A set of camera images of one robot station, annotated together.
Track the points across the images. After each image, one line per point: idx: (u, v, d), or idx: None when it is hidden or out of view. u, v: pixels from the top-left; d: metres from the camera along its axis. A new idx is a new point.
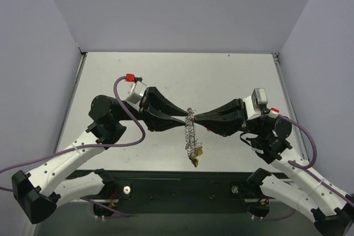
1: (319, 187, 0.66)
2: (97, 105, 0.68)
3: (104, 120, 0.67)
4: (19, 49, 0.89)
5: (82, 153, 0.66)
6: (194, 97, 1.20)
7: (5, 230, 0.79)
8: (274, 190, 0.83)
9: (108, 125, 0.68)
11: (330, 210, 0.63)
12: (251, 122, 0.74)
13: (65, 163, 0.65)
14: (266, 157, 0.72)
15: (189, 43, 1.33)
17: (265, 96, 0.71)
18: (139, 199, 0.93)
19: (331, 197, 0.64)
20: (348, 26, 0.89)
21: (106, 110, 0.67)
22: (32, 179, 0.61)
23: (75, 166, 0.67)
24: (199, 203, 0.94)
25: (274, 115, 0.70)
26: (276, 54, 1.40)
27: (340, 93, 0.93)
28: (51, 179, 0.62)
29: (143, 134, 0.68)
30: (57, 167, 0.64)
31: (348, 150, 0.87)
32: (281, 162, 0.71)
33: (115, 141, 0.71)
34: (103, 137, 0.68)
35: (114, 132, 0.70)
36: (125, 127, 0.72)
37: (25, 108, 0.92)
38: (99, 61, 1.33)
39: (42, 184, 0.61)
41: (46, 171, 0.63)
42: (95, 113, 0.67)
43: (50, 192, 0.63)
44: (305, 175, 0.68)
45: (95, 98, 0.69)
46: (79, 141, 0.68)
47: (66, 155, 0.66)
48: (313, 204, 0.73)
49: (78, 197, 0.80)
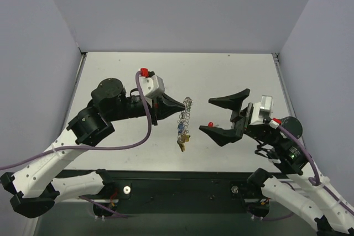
1: (337, 206, 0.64)
2: (107, 86, 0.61)
3: (108, 103, 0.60)
4: (19, 47, 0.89)
5: (61, 156, 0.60)
6: (194, 97, 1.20)
7: (4, 231, 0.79)
8: (276, 194, 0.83)
9: (92, 118, 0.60)
11: (342, 229, 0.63)
12: (261, 132, 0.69)
13: (46, 167, 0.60)
14: (285, 168, 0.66)
15: (189, 43, 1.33)
17: (270, 105, 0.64)
18: (139, 199, 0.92)
19: (347, 216, 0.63)
20: (347, 26, 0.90)
21: (117, 90, 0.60)
22: (16, 183, 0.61)
23: (59, 167, 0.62)
24: (200, 203, 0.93)
25: (275, 125, 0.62)
26: (276, 54, 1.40)
27: (339, 92, 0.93)
28: (32, 184, 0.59)
29: (147, 134, 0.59)
30: (37, 171, 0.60)
31: (348, 149, 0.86)
32: (301, 177, 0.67)
33: (97, 143, 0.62)
34: (84, 135, 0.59)
35: (96, 132, 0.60)
36: (114, 128, 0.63)
37: (25, 106, 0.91)
38: (99, 61, 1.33)
39: (24, 190, 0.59)
41: (28, 174, 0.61)
42: (99, 95, 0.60)
43: (39, 192, 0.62)
44: (323, 193, 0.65)
45: (107, 79, 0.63)
46: (59, 141, 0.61)
47: (47, 157, 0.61)
48: (317, 213, 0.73)
49: (77, 195, 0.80)
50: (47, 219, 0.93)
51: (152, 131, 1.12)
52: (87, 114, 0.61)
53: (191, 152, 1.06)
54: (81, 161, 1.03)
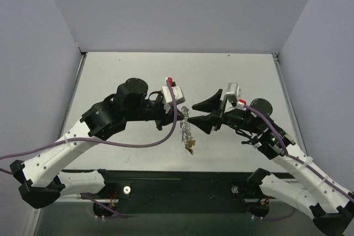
1: (323, 185, 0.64)
2: (133, 83, 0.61)
3: (131, 99, 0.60)
4: (19, 46, 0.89)
5: (73, 146, 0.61)
6: (194, 97, 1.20)
7: (4, 231, 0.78)
8: (274, 189, 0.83)
9: (105, 112, 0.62)
11: (331, 209, 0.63)
12: (237, 119, 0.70)
13: (56, 157, 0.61)
14: (268, 152, 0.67)
15: (190, 43, 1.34)
17: (234, 89, 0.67)
18: (139, 199, 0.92)
19: (334, 194, 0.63)
20: (347, 26, 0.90)
21: (142, 89, 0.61)
22: (25, 171, 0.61)
23: (69, 158, 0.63)
24: (200, 203, 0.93)
25: (240, 106, 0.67)
26: (276, 54, 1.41)
27: (339, 92, 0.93)
28: (42, 173, 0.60)
29: (167, 136, 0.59)
30: (48, 160, 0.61)
31: (348, 148, 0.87)
32: (283, 157, 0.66)
33: (108, 138, 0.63)
34: (96, 129, 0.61)
35: (108, 126, 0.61)
36: (124, 128, 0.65)
37: (25, 105, 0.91)
38: (100, 61, 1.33)
39: (34, 178, 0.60)
41: (38, 163, 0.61)
42: (127, 89, 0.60)
43: (47, 183, 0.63)
44: (308, 172, 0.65)
45: (133, 78, 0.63)
46: (71, 132, 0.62)
47: (58, 147, 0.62)
48: (313, 200, 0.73)
49: (79, 192, 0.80)
50: (47, 218, 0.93)
51: (152, 131, 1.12)
52: (100, 108, 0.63)
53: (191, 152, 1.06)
54: (81, 160, 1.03)
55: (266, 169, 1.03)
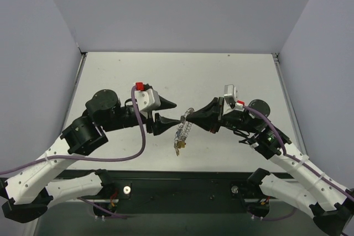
1: (319, 182, 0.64)
2: (100, 97, 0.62)
3: (104, 114, 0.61)
4: (18, 47, 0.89)
5: (53, 164, 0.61)
6: (194, 97, 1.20)
7: (5, 231, 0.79)
8: (274, 189, 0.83)
9: (86, 128, 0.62)
11: (329, 206, 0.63)
12: (235, 119, 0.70)
13: (37, 175, 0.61)
14: (265, 151, 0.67)
15: (190, 43, 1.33)
17: (231, 91, 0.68)
18: (139, 199, 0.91)
19: (331, 192, 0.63)
20: (348, 25, 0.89)
21: (111, 103, 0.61)
22: (9, 189, 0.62)
23: (51, 175, 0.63)
24: (201, 203, 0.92)
25: (239, 107, 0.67)
26: (276, 54, 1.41)
27: (339, 92, 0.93)
28: (24, 191, 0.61)
29: (141, 150, 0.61)
30: (29, 178, 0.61)
31: (348, 148, 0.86)
32: (280, 157, 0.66)
33: (89, 153, 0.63)
34: (76, 146, 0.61)
35: (88, 143, 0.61)
36: (108, 139, 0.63)
37: (25, 106, 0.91)
38: (99, 61, 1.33)
39: (16, 196, 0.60)
41: (20, 181, 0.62)
42: (93, 106, 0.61)
43: (31, 199, 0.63)
44: (305, 170, 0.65)
45: (102, 90, 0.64)
46: (52, 150, 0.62)
47: (39, 164, 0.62)
48: (312, 199, 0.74)
49: (74, 197, 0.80)
50: (47, 219, 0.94)
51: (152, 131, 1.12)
52: (81, 124, 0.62)
53: (191, 152, 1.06)
54: (81, 161, 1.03)
55: (267, 169, 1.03)
